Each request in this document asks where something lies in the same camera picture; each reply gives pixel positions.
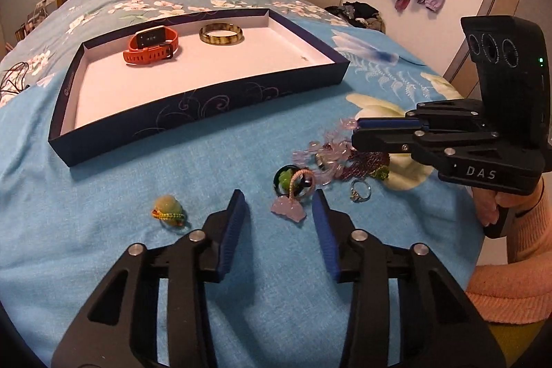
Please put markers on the white wall socket strip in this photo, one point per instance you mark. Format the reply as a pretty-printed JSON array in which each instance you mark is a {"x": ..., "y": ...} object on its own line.
[{"x": 46, "y": 0}]

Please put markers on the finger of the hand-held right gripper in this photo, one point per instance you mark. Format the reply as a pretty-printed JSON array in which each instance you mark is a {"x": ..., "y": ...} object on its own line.
[
  {"x": 379, "y": 141},
  {"x": 444, "y": 109}
]

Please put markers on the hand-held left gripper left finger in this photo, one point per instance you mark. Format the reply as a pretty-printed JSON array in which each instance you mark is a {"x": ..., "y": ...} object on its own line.
[{"x": 233, "y": 230}]

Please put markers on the yellow green cloth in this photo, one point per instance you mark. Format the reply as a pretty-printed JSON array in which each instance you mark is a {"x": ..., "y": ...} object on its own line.
[{"x": 517, "y": 342}]

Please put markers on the orange smartwatch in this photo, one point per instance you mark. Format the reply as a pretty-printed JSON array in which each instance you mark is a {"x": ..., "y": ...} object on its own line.
[{"x": 142, "y": 58}]

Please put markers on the amber bangle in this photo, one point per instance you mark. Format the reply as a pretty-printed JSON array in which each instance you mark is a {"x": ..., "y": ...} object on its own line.
[{"x": 220, "y": 43}]

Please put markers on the person's right forearm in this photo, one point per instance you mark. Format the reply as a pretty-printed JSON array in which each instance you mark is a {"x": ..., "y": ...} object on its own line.
[{"x": 526, "y": 256}]

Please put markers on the bedside cosmetics clutter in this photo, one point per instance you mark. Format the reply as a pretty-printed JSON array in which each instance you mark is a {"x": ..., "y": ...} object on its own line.
[{"x": 30, "y": 23}]

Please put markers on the pile of dark clothes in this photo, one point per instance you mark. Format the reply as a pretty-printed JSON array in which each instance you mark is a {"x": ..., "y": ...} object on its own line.
[{"x": 358, "y": 12}]

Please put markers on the dark blue box tray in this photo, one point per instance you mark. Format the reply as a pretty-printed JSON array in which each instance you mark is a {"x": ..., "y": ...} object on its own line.
[{"x": 194, "y": 62}]

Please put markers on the green bead charm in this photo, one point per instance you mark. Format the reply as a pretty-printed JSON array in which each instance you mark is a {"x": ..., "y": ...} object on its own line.
[{"x": 380, "y": 174}]

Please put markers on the person's right hand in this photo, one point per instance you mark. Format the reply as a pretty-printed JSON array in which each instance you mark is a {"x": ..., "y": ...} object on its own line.
[{"x": 478, "y": 204}]

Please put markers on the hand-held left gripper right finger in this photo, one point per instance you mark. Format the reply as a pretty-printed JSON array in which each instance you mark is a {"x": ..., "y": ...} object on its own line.
[{"x": 323, "y": 230}]

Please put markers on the light blue flower blanket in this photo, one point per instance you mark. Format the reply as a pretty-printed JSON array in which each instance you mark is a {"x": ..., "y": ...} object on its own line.
[{"x": 215, "y": 161}]

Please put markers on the green jade pendant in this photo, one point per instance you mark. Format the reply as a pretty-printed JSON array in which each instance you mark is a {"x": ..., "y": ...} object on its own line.
[{"x": 168, "y": 206}]

